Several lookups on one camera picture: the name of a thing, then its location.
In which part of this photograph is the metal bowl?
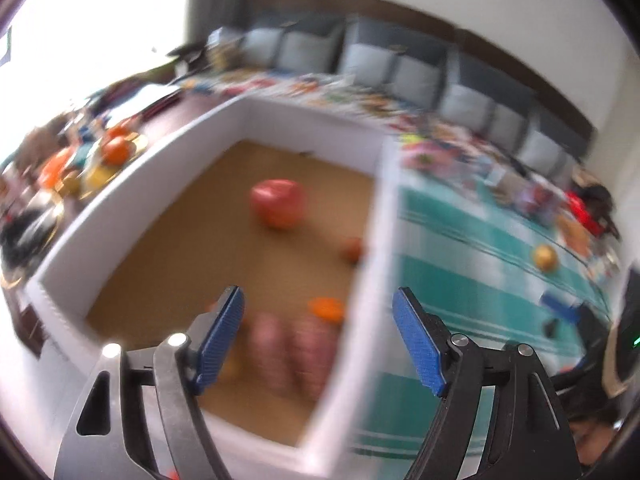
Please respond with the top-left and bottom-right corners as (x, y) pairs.
(0, 195), (66, 286)

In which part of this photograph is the brownish orange mandarin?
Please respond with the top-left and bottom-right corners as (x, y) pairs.
(341, 237), (365, 263)

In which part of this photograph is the grey sofa with cushions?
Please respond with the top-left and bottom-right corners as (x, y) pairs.
(250, 0), (598, 161)

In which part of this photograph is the wrinkled yellow-green fruit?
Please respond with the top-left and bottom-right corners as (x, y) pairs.
(532, 244), (558, 272)

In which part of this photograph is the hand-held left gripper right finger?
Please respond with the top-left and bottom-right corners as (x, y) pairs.
(391, 287), (583, 480)

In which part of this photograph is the grey curtain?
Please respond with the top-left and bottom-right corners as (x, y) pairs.
(187, 0), (261, 46)

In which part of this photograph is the teal plaid cloth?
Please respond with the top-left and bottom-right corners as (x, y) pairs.
(350, 180), (616, 461)

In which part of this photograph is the gold rimmed plate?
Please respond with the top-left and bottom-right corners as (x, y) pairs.
(80, 132), (148, 201)

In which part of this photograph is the black handbag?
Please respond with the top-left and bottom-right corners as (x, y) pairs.
(570, 180), (621, 241)

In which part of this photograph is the red pouch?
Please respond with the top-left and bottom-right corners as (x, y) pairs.
(567, 192), (601, 231)

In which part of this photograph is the reddish brown sweet potato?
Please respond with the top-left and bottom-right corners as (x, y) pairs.
(250, 310), (293, 393)
(291, 312), (341, 401)

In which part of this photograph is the orange fruit on plate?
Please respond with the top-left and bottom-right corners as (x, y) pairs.
(102, 137), (133, 166)

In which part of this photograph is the large red round fruit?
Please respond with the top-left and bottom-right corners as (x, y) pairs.
(250, 178), (306, 231)

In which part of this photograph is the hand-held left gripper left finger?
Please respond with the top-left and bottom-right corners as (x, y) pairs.
(54, 285), (246, 480)

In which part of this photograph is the white box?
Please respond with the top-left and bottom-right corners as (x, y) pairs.
(25, 95), (401, 471)

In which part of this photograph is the grey two-tone pillow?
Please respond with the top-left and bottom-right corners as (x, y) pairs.
(440, 55), (541, 136)
(340, 17), (451, 106)
(515, 110), (596, 176)
(240, 25), (346, 73)

